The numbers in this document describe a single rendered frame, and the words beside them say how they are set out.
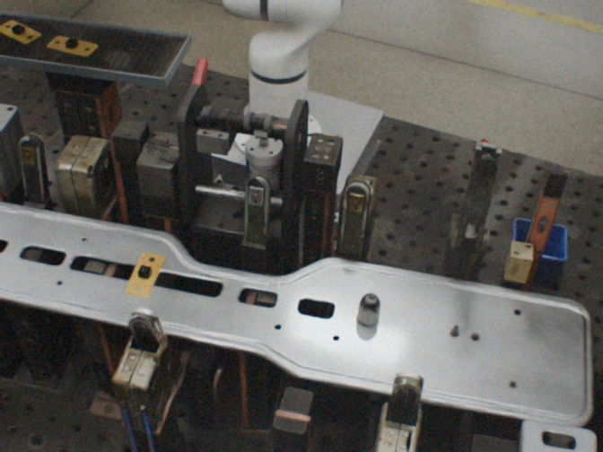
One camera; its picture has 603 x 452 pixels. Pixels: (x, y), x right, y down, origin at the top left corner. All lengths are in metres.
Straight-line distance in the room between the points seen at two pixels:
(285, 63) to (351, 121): 0.30
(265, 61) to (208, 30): 2.05
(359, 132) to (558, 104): 1.70
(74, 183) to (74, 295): 0.20
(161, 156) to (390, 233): 0.60
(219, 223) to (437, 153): 0.73
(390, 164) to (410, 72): 1.57
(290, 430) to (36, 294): 0.44
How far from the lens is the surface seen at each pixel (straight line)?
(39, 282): 1.28
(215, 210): 1.39
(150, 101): 2.08
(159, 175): 1.32
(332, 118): 1.85
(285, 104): 1.67
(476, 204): 1.22
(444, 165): 1.92
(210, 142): 1.24
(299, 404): 1.12
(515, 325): 1.23
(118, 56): 1.42
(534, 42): 3.77
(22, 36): 1.51
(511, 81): 3.49
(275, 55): 1.61
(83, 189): 1.35
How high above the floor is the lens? 1.94
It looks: 46 degrees down
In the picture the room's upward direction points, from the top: 1 degrees clockwise
